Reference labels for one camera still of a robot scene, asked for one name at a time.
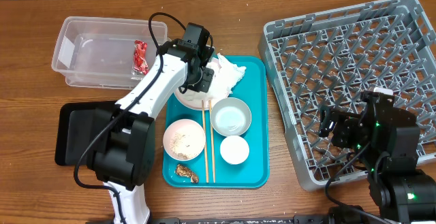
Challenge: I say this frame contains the white napkin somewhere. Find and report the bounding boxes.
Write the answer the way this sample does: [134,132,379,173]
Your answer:
[185,52,247,105]

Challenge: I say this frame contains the small white cup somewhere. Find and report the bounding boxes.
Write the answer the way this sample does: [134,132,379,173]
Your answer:
[220,135,249,165]

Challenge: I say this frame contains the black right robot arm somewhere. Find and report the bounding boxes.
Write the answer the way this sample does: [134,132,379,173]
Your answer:
[319,87,435,223]

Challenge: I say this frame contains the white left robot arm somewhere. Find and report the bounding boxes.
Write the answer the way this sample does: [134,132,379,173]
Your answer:
[81,37,215,223]

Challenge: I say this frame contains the grey dishwasher rack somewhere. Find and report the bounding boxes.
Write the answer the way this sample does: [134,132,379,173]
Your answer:
[258,0,435,191]

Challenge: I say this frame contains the left wooden chopstick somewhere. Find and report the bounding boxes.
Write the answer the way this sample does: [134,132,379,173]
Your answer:
[202,100,209,183]

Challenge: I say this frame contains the pink round plate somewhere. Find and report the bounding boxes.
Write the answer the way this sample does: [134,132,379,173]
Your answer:
[174,54,230,110]

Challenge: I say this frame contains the grey-green bowl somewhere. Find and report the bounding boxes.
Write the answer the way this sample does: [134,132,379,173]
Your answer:
[211,97,252,137]

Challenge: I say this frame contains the red snack wrapper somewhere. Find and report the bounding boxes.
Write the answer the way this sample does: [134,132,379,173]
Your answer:
[134,40,149,75]

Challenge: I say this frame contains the pink bowl with rice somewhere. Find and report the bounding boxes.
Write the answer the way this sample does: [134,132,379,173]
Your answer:
[163,119,205,161]

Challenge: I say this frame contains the teal plastic tray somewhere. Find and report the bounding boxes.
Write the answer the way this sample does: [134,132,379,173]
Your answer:
[162,56,269,189]

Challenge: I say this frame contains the brown food scrap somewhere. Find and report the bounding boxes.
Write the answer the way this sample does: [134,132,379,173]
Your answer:
[175,164,199,184]

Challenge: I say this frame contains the clear plastic bin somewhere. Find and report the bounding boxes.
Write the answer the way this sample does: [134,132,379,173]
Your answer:
[51,16,168,89]

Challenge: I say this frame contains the black tray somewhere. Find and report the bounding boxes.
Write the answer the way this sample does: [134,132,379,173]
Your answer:
[54,100,116,166]

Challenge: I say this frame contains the black table edge rail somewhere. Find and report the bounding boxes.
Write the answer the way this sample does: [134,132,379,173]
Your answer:
[151,214,330,224]

